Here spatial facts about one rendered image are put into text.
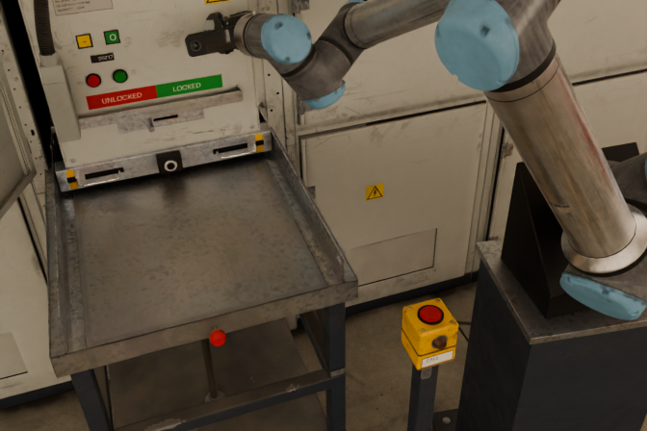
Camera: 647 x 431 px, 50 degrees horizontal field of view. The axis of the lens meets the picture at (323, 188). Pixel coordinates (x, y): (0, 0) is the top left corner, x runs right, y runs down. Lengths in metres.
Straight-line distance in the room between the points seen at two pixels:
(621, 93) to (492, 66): 1.69
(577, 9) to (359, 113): 0.74
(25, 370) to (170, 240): 0.94
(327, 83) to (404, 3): 0.27
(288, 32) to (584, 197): 0.61
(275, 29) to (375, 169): 0.94
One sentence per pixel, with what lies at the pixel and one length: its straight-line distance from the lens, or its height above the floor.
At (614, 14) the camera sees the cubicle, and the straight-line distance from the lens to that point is 2.38.
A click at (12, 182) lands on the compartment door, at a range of 1.92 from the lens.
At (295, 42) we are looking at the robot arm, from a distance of 1.33.
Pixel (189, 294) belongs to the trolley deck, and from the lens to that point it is 1.46.
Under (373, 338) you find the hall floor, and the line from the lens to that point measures 2.49.
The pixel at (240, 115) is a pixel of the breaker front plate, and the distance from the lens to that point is 1.78.
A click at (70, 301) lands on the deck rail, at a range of 1.51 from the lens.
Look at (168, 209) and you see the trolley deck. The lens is 1.70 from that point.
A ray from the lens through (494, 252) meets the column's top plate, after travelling 1.71.
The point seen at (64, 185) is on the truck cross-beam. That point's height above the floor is 0.88.
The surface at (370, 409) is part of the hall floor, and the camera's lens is 2.30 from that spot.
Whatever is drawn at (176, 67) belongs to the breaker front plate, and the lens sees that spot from 1.69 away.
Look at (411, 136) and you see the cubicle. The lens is 2.15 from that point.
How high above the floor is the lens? 1.84
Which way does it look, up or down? 35 degrees down
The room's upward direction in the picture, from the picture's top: 1 degrees counter-clockwise
